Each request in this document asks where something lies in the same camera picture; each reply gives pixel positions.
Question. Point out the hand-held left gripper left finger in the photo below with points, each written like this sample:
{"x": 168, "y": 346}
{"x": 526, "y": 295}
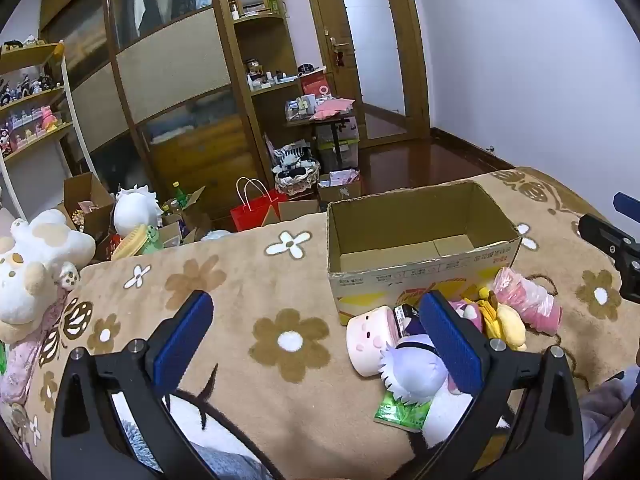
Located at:
{"x": 182, "y": 345}

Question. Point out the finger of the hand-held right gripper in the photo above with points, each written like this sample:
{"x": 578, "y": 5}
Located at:
{"x": 607, "y": 237}
{"x": 627, "y": 205}

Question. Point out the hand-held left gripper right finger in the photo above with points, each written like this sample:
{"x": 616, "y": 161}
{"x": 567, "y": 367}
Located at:
{"x": 450, "y": 345}

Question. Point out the lavender-haired plush doll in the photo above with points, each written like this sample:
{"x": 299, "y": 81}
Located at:
{"x": 415, "y": 365}

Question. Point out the yellow plush toy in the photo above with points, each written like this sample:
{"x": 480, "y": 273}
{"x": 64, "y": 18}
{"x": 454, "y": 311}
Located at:
{"x": 510, "y": 325}

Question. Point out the green soft packet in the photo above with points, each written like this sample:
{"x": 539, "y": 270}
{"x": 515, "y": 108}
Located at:
{"x": 400, "y": 412}

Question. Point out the pink soft item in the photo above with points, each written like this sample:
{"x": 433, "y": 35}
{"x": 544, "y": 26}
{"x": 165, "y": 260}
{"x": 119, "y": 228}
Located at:
{"x": 525, "y": 302}

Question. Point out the light blue soft bundle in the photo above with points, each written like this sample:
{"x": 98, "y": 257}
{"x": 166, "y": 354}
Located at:
{"x": 217, "y": 236}

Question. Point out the black card packet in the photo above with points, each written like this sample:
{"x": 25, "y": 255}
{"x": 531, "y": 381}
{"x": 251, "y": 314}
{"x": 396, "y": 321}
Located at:
{"x": 402, "y": 315}

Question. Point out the beige flower-print blanket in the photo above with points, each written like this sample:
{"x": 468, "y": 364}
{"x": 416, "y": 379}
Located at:
{"x": 240, "y": 310}

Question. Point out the green and yellow toy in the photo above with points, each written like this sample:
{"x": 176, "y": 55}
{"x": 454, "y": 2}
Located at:
{"x": 132, "y": 245}

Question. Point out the person's grey clothing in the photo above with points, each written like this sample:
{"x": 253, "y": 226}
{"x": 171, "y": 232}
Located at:
{"x": 225, "y": 462}

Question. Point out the cardboard box with bottles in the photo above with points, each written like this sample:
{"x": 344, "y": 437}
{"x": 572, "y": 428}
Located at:
{"x": 195, "y": 220}

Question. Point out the white-haired plush head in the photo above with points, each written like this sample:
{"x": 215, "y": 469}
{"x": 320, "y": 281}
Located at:
{"x": 135, "y": 210}

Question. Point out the red paper bag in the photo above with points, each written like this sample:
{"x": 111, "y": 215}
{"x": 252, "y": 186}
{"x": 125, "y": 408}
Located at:
{"x": 250, "y": 215}

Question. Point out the green bottle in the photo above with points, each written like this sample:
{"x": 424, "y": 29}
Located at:
{"x": 179, "y": 194}

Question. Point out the pink fluffy cloth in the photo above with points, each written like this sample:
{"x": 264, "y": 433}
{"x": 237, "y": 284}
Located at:
{"x": 20, "y": 360}

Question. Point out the white and beige plush animal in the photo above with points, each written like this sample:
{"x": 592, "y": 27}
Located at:
{"x": 45, "y": 250}

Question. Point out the grey lavender cloth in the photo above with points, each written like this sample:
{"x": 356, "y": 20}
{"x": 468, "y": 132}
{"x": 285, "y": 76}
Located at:
{"x": 607, "y": 410}

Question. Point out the open cardboard box with trinkets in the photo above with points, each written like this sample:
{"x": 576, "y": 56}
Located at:
{"x": 85, "y": 195}

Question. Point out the flat cardboard piece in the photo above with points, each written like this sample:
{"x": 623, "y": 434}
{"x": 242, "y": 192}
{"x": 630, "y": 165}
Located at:
{"x": 300, "y": 210}

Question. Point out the small cardboard box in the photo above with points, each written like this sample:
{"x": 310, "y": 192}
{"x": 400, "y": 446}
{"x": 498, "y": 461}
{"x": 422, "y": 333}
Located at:
{"x": 342, "y": 192}

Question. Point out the lace-trimmed basket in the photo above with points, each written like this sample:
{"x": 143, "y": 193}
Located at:
{"x": 295, "y": 185}

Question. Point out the clear plastic storage box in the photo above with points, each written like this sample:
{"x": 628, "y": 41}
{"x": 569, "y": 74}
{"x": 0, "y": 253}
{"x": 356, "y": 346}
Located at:
{"x": 350, "y": 152}

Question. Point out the striped plush toy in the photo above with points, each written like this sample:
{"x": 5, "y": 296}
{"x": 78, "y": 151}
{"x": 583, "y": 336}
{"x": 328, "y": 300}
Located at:
{"x": 290, "y": 155}

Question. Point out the small folding table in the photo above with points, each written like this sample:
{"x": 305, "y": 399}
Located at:
{"x": 337, "y": 145}

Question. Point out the wooden corner shelf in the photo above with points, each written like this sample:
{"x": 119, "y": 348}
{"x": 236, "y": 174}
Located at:
{"x": 250, "y": 125}

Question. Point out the white shelf with figures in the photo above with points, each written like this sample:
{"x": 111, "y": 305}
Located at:
{"x": 35, "y": 145}

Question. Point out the pink plush figure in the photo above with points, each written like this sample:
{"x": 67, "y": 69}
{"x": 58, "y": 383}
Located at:
{"x": 50, "y": 120}

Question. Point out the pink cloth pile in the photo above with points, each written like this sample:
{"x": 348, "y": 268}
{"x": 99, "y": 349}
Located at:
{"x": 332, "y": 107}

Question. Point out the wooden sliding-door wardrobe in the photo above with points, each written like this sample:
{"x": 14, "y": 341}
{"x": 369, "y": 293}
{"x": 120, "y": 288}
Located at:
{"x": 170, "y": 70}

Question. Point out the red gift box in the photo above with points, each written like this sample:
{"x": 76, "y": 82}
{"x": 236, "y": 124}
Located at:
{"x": 315, "y": 85}

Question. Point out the wooden door with glass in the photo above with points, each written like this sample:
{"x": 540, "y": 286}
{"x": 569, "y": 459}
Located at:
{"x": 370, "y": 35}

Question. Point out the grey box on shelf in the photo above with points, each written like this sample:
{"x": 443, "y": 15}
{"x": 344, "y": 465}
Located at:
{"x": 252, "y": 0}

